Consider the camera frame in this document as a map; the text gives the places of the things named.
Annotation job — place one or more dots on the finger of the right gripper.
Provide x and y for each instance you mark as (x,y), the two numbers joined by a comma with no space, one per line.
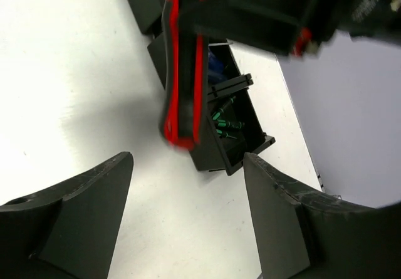
(277,26)

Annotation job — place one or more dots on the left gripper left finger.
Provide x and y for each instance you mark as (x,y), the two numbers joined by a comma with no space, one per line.
(70,229)

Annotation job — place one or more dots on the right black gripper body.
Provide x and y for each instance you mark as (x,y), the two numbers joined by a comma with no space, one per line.
(374,19)

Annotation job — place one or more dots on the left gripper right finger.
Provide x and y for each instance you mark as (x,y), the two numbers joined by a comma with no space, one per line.
(304,233)

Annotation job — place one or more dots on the green black precision screwdriver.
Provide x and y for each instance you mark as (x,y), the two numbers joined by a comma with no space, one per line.
(221,109)

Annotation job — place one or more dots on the black three-compartment tray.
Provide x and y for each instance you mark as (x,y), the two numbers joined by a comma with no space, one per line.
(213,154)

